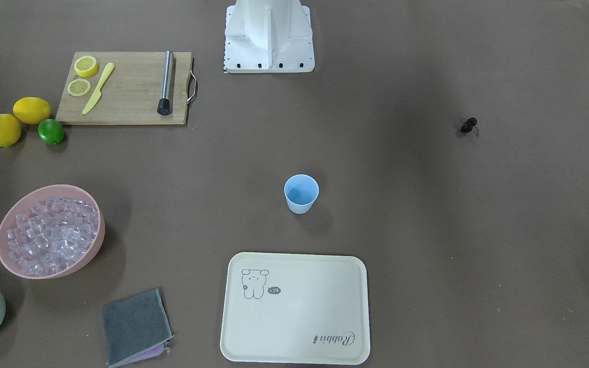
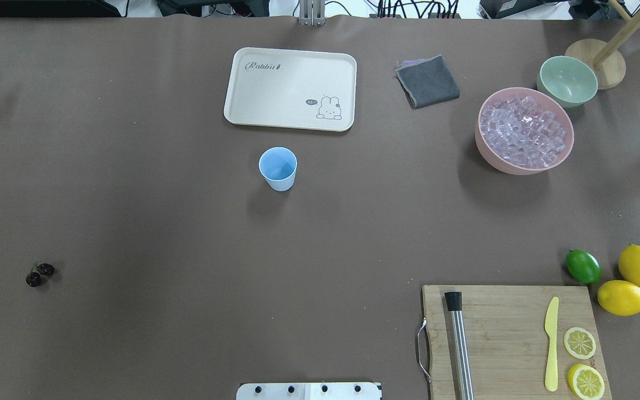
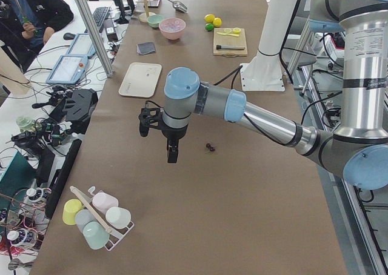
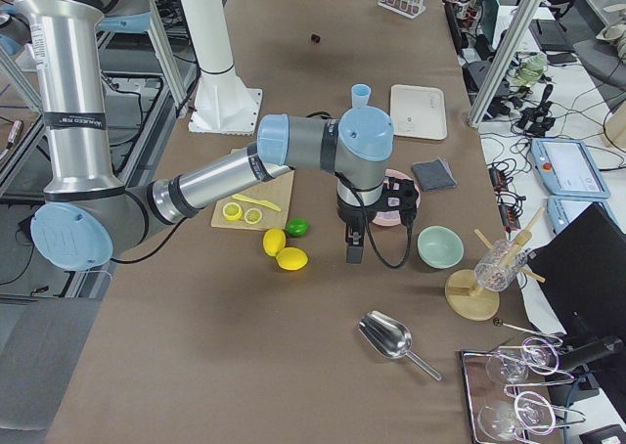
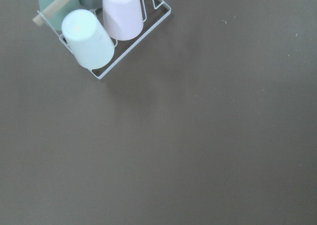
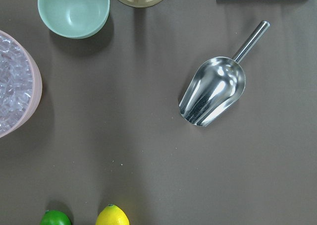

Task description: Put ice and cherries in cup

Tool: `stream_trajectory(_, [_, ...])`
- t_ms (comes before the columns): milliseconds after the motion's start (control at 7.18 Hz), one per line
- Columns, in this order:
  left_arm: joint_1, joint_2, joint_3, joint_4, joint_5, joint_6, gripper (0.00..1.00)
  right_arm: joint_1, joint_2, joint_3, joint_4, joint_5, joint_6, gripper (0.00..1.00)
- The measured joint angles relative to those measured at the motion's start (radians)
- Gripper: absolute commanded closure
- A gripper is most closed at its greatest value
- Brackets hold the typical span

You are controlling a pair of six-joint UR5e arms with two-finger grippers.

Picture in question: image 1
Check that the dark cherries pair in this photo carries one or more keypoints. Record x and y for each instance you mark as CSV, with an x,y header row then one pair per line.
x,y
470,126

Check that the clear ice cubes pile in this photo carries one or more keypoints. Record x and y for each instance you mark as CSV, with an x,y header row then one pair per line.
x,y
53,236

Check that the light blue cup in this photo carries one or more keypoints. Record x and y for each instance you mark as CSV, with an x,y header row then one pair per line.
x,y
301,191

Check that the cream rabbit tray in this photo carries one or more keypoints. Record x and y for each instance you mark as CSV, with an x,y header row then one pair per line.
x,y
296,308

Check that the steel muddler black tip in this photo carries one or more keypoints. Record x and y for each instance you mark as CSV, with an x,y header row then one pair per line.
x,y
164,103

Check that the wooden cutting board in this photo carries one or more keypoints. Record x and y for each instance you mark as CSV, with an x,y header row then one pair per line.
x,y
132,92

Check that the grey folded cloth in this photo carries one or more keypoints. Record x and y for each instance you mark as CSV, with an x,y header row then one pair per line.
x,y
135,328

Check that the yellow plastic knife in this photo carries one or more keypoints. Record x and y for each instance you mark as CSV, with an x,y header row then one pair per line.
x,y
96,94

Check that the lemon slice lower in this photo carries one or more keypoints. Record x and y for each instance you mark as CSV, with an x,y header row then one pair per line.
x,y
78,87

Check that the lemon slice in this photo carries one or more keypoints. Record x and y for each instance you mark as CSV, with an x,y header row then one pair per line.
x,y
86,66
78,87

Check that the lemon slice upper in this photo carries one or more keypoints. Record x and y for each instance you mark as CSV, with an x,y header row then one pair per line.
x,y
86,66

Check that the pink bowl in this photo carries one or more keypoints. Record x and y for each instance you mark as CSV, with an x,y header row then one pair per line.
x,y
58,190

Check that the green lime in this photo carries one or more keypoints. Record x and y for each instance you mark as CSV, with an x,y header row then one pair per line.
x,y
51,132

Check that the yellow lemon near board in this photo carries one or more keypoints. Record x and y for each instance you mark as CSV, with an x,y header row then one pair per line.
x,y
32,110

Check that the yellow lemon outer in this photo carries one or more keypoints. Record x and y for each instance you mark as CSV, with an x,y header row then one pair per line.
x,y
10,130

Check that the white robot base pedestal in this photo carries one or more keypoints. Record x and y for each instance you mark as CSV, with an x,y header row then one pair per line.
x,y
268,37

